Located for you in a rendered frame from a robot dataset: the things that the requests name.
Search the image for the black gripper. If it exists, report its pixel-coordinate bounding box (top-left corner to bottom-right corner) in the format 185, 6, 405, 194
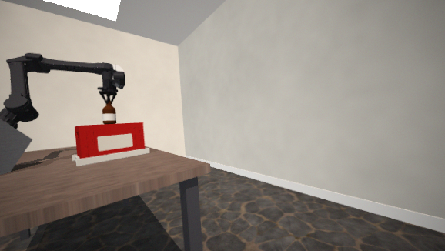
98, 79, 118, 103

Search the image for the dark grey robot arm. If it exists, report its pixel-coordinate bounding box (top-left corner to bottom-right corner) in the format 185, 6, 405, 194
0, 53, 125, 129

